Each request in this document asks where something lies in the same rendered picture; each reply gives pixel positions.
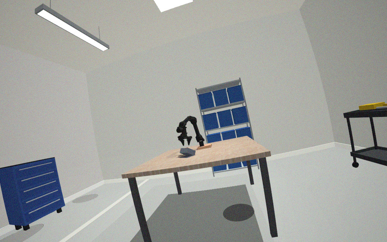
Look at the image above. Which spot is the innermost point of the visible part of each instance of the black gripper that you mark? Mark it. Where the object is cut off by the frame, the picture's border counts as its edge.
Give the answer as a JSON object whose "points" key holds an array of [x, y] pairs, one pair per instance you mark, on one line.
{"points": [[186, 137]]}

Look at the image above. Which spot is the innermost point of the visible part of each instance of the grey sloped panel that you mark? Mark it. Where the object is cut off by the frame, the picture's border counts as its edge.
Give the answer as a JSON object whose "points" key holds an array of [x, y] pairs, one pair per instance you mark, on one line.
{"points": [[187, 152]]}

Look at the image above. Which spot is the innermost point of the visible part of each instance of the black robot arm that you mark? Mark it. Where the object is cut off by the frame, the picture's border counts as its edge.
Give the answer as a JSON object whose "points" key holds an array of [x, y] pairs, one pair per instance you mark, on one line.
{"points": [[182, 128]]}

